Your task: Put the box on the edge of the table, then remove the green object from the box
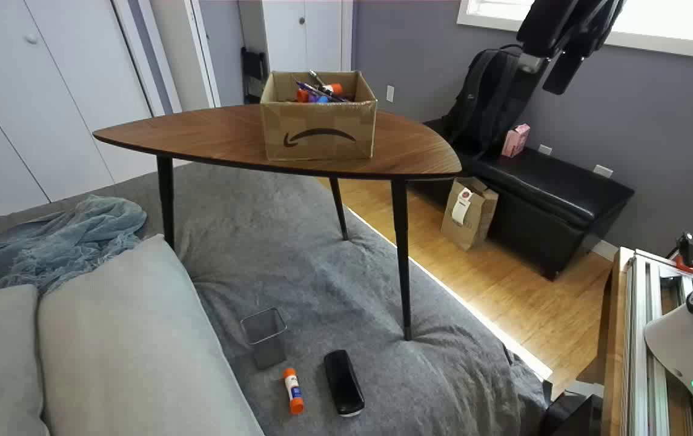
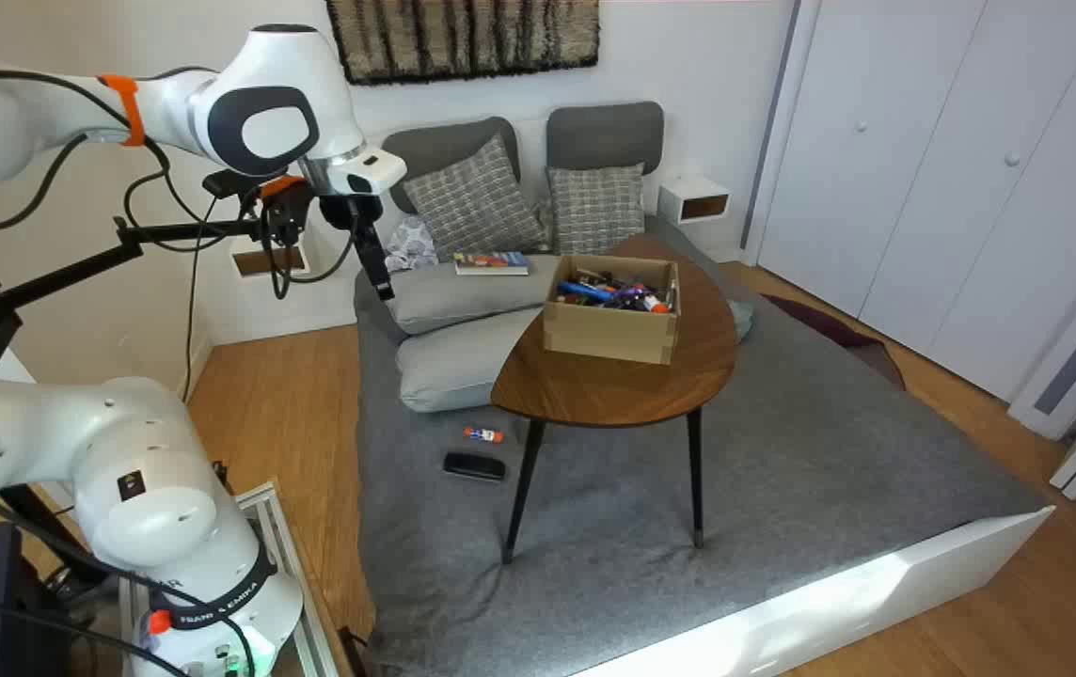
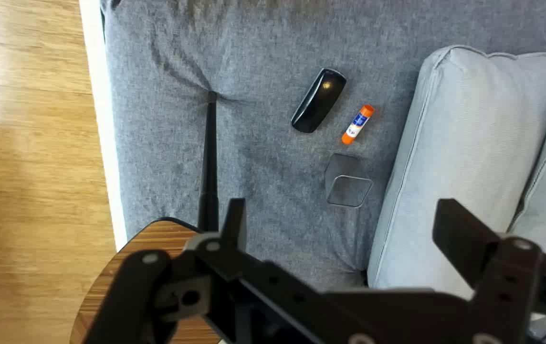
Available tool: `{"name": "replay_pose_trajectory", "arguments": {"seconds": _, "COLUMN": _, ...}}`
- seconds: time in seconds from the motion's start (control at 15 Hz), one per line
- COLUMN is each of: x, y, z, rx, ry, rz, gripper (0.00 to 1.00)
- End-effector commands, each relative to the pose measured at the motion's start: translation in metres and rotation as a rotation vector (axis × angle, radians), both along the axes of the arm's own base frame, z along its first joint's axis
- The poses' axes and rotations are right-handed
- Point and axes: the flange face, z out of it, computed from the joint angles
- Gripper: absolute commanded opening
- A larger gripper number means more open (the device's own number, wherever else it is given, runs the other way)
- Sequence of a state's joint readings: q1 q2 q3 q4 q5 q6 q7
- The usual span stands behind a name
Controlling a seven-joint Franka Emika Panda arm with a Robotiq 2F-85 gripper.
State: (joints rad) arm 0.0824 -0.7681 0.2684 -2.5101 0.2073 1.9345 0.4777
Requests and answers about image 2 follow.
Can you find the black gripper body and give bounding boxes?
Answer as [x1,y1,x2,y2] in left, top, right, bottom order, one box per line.
[319,194,394,300]

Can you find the cardboard box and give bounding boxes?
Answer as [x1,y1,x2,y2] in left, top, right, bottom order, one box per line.
[542,257,680,366]

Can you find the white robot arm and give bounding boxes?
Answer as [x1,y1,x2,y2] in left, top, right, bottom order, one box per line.
[0,22,406,677]

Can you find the white bedside shelf box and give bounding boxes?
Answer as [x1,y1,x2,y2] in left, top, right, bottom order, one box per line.
[658,176,737,258]

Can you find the left grey headboard pad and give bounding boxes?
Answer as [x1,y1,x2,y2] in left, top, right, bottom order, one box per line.
[385,115,520,214]

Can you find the grey headboard pad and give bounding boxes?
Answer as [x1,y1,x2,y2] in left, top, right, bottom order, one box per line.
[544,101,665,171]
[385,115,520,214]

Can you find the left checkered cushion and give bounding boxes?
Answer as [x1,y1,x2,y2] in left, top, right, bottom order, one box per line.
[401,135,542,262]

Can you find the checkered cushion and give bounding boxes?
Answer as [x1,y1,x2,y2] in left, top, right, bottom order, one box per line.
[401,135,542,262]
[549,165,642,257]

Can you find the book on bed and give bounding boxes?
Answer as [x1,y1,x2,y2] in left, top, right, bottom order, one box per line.
[455,250,534,277]

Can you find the lower grey pillow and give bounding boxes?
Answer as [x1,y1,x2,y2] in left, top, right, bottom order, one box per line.
[394,308,534,413]

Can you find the right checkered cushion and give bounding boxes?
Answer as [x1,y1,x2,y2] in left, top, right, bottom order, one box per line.
[549,165,642,257]

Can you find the black remote on bed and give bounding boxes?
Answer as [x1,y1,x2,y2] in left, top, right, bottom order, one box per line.
[445,450,509,482]

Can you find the oval wooden table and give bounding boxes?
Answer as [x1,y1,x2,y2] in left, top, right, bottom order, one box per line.
[492,238,737,551]

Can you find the right grey headboard pad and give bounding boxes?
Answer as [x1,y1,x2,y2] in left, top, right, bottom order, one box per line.
[544,101,665,171]

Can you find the grey bed mattress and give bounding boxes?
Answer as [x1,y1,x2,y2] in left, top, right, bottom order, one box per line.
[354,224,1050,677]

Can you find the white wardrobe doors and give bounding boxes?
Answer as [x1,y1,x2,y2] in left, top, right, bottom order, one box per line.
[755,0,1076,399]

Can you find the white wall shelf left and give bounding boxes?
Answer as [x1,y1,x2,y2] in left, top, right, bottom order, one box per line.
[229,244,307,277]

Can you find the dark wall hanging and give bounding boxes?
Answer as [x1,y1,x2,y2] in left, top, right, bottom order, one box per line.
[329,0,603,87]

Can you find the black camera tripod stand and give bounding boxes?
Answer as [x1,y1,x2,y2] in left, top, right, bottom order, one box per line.
[0,180,311,603]

